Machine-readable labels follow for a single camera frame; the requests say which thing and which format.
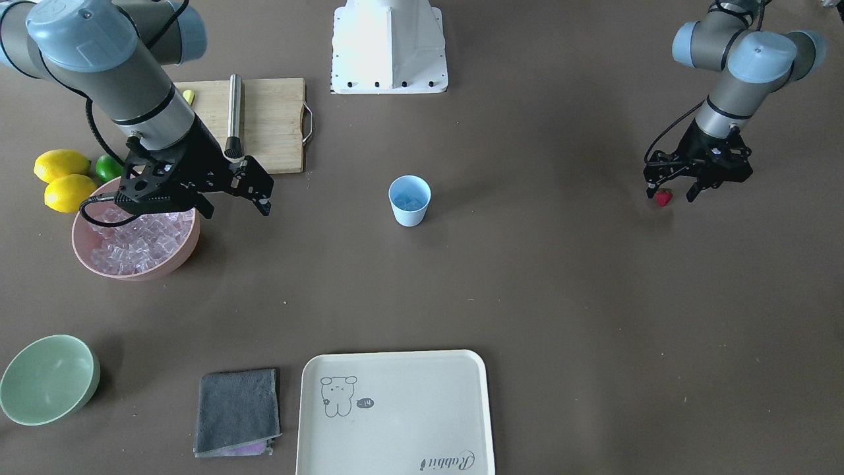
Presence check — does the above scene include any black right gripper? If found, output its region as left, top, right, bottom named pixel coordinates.
left=115, top=118, right=274, bottom=219

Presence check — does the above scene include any cream plastic tray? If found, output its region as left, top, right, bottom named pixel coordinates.
left=296, top=350, right=497, bottom=474

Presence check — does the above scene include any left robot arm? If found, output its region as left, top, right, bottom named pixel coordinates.
left=643, top=1, right=827, bottom=201

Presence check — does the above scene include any red strawberry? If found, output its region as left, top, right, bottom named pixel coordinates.
left=653, top=189, right=673, bottom=208

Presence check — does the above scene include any green lime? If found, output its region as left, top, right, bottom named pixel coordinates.
left=94, top=154, right=123, bottom=183

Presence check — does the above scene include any yellow lemon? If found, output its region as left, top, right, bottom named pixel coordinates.
left=33, top=148, right=91, bottom=183
left=44, top=174, right=98, bottom=213

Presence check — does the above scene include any pink bowl with ice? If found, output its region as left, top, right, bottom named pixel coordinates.
left=72, top=210, right=200, bottom=282

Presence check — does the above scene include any bamboo cutting board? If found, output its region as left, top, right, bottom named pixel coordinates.
left=175, top=78, right=307, bottom=174

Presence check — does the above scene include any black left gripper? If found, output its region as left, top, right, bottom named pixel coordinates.
left=643, top=121, right=753, bottom=203

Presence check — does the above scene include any light blue plastic cup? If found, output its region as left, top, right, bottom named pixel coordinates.
left=388, top=175, right=431, bottom=228

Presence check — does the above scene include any green ceramic bowl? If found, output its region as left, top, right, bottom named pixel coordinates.
left=1, top=334, right=102, bottom=426

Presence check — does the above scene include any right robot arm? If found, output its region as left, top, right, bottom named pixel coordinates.
left=2, top=1, right=274, bottom=218

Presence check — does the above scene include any grey folded cloth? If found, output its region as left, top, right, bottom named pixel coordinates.
left=193, top=369, right=282, bottom=458

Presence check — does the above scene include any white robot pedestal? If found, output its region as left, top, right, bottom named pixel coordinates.
left=330, top=1, right=449, bottom=94

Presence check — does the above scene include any metal muddler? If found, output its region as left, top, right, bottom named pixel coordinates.
left=224, top=73, right=243, bottom=160

